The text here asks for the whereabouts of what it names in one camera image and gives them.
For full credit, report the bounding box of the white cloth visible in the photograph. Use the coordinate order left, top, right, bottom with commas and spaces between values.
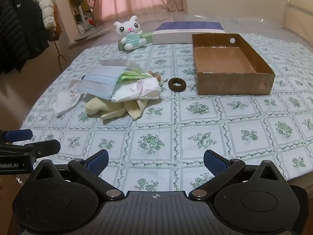
52, 80, 82, 117

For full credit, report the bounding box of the yellow fluffy towel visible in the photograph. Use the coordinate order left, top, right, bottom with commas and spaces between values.
85, 97, 148, 120

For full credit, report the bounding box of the blue surgical face mask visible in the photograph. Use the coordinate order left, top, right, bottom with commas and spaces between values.
78, 65, 127, 100

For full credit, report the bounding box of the brown hair scrunchie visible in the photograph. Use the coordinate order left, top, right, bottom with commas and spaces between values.
168, 78, 186, 92

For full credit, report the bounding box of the white pink packaged tissue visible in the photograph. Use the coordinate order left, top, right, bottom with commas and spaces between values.
110, 78, 161, 102

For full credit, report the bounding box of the green microfiber cloth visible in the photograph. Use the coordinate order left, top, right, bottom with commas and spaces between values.
117, 70, 151, 82

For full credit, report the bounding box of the clear plastic bag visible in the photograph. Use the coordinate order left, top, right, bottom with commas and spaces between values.
98, 59, 143, 72

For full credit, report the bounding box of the floral green white tablecloth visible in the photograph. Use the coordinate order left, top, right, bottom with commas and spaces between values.
22, 34, 312, 194

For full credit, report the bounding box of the black puffer jacket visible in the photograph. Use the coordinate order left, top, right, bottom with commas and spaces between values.
1, 0, 49, 74

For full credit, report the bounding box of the brown cardboard tray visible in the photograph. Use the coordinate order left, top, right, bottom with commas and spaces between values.
192, 33, 275, 95

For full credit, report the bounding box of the brown jacket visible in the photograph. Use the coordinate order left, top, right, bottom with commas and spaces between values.
49, 3, 62, 41

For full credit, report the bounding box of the tan toe separator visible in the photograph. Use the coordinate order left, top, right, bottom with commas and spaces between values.
148, 70, 168, 86

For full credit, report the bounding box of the wooden bookshelf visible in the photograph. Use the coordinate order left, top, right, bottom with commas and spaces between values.
68, 0, 96, 34

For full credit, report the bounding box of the white puffer jacket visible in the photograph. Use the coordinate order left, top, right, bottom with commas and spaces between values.
33, 0, 56, 30

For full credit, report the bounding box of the white bunny plush toy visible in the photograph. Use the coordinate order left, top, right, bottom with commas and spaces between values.
113, 15, 143, 43

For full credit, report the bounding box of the green rectangular box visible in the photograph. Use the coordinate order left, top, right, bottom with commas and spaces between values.
118, 32, 152, 51

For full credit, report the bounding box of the blue and white flat box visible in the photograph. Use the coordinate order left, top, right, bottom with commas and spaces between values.
151, 21, 225, 45

